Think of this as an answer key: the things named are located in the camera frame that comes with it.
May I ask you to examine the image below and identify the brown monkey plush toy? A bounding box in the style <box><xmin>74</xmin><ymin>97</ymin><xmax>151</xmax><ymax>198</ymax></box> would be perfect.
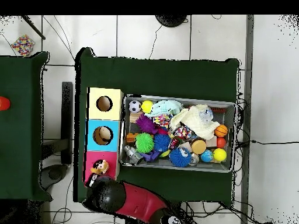
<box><xmin>90</xmin><ymin>159</ymin><xmax>110</xmax><ymax>176</ymax></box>

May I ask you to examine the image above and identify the blue spiky rubber ball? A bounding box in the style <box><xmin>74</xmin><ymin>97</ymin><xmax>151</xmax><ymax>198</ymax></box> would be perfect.
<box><xmin>169</xmin><ymin>147</ymin><xmax>192</xmax><ymax>168</ymax></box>

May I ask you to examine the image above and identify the mint green muslin cloth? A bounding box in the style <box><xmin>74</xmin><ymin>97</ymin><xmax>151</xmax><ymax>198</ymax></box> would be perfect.
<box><xmin>144</xmin><ymin>99</ymin><xmax>184</xmax><ymax>118</ymax></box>

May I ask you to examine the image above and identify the wooden box with three holes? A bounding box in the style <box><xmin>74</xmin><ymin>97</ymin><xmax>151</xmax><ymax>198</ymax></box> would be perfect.
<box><xmin>82</xmin><ymin>87</ymin><xmax>124</xmax><ymax>183</ymax></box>

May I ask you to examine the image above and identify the silver mesh bin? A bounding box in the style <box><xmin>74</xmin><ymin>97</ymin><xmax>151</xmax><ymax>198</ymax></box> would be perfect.
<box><xmin>119</xmin><ymin>94</ymin><xmax>239</xmax><ymax>173</ymax></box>

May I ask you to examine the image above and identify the dark grey round base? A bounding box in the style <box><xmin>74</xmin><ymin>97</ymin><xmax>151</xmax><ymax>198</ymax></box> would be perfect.
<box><xmin>40</xmin><ymin>164</ymin><xmax>68</xmax><ymax>190</ymax></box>

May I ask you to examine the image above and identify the black upright panel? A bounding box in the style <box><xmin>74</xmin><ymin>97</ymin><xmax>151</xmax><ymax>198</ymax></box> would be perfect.
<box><xmin>60</xmin><ymin>81</ymin><xmax>74</xmax><ymax>165</ymax></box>

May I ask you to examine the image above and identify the green spiky rubber ball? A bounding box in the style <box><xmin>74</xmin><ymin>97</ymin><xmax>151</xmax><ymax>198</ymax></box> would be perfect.
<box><xmin>134</xmin><ymin>132</ymin><xmax>155</xmax><ymax>154</ymax></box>

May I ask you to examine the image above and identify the purple spiky rubber ball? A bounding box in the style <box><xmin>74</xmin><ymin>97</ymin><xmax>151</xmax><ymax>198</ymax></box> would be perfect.
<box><xmin>135</xmin><ymin>113</ymin><xmax>159</xmax><ymax>135</ymax></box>

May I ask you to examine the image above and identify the small soccer ball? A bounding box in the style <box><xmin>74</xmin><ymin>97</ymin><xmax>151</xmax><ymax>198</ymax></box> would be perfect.
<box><xmin>128</xmin><ymin>100</ymin><xmax>142</xmax><ymax>114</ymax></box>

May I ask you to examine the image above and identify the dark green table cloth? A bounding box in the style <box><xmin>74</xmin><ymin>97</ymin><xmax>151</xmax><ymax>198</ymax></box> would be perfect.
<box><xmin>0</xmin><ymin>51</ymin><xmax>53</xmax><ymax>201</ymax></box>
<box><xmin>73</xmin><ymin>47</ymin><xmax>240</xmax><ymax>202</ymax></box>

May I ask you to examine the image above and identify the yellow tennis ball toy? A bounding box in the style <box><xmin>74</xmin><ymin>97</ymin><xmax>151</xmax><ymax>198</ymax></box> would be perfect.
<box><xmin>140</xmin><ymin>100</ymin><xmax>154</xmax><ymax>114</ymax></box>

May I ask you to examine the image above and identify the red-orange round object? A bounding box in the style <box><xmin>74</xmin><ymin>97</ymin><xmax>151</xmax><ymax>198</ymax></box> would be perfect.
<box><xmin>0</xmin><ymin>96</ymin><xmax>11</xmax><ymax>111</ymax></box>

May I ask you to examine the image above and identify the yellow smiley ball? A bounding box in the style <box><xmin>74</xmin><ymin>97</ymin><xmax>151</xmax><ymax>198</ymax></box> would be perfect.
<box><xmin>213</xmin><ymin>148</ymin><xmax>228</xmax><ymax>162</ymax></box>

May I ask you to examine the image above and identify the crushed clear plastic bottle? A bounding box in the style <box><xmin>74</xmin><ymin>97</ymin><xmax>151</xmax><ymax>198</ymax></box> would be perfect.
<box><xmin>199</xmin><ymin>107</ymin><xmax>214</xmax><ymax>122</ymax></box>

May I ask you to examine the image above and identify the multicoloured patterned bag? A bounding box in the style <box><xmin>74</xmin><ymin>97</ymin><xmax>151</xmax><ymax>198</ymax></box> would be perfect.
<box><xmin>10</xmin><ymin>34</ymin><xmax>36</xmax><ymax>57</ymax></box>

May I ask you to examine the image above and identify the thin black rod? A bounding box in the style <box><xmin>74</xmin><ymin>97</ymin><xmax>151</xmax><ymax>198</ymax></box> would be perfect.
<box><xmin>20</xmin><ymin>15</ymin><xmax>46</xmax><ymax>40</ymax></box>

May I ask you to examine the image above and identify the black round stand base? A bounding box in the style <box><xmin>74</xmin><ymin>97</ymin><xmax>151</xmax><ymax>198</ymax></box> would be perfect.
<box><xmin>154</xmin><ymin>15</ymin><xmax>188</xmax><ymax>28</ymax></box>

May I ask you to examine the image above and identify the grey metal pole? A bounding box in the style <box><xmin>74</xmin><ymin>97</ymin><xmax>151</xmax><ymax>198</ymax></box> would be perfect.
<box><xmin>239</xmin><ymin>15</ymin><xmax>255</xmax><ymax>224</ymax></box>

